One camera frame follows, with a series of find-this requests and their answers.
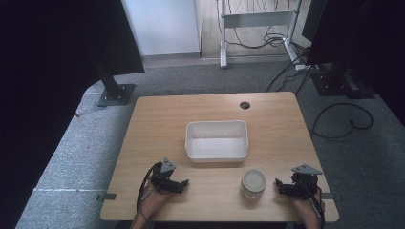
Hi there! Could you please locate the person's left hand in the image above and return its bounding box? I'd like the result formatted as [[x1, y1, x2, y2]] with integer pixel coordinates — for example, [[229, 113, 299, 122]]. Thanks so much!
[[139, 183, 174, 218]]

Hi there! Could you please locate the looped black floor cable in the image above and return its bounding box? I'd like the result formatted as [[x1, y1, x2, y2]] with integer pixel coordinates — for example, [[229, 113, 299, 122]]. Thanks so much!
[[307, 101, 375, 140]]

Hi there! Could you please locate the black curtain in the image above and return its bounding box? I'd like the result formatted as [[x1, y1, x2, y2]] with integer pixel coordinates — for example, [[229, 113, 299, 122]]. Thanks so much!
[[306, 0, 405, 127], [0, 0, 146, 229]]

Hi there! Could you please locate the white desk frame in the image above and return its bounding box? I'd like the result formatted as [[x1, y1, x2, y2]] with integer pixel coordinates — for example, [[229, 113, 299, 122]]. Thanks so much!
[[217, 0, 304, 70]]

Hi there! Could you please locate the black metal stand with base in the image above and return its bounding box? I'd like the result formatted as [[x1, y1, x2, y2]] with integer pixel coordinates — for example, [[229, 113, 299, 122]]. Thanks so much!
[[92, 56, 137, 108]]

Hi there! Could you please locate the dark monitor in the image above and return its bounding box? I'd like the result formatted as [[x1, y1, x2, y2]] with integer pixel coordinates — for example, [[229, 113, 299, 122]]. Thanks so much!
[[301, 0, 329, 43]]

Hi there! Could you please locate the grey table bracket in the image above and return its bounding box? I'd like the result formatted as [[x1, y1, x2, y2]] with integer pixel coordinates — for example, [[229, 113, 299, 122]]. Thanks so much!
[[96, 192, 117, 202]]

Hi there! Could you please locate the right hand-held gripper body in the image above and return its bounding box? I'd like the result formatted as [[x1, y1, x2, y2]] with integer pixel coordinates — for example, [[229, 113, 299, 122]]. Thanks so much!
[[289, 163, 324, 201]]

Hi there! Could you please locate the bundle of black cables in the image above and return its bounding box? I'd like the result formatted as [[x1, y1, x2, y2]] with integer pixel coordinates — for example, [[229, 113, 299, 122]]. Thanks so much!
[[223, 0, 309, 52]]

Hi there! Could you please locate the white power strip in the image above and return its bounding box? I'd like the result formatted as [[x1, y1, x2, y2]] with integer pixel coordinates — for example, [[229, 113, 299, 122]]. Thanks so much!
[[294, 63, 320, 72]]

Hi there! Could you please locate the white plastic bin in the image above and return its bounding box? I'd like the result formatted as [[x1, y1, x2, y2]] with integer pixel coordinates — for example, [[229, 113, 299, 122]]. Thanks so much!
[[184, 119, 249, 164]]

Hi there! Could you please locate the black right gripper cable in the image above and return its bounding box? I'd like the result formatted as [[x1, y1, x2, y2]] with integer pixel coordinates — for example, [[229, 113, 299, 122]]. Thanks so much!
[[305, 186, 327, 229]]

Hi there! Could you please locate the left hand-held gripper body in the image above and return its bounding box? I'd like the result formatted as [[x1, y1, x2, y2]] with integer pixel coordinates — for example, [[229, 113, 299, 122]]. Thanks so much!
[[150, 156, 180, 194]]

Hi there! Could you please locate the black stand base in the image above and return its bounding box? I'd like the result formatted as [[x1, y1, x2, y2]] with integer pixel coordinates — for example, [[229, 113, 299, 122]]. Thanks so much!
[[309, 70, 376, 100]]

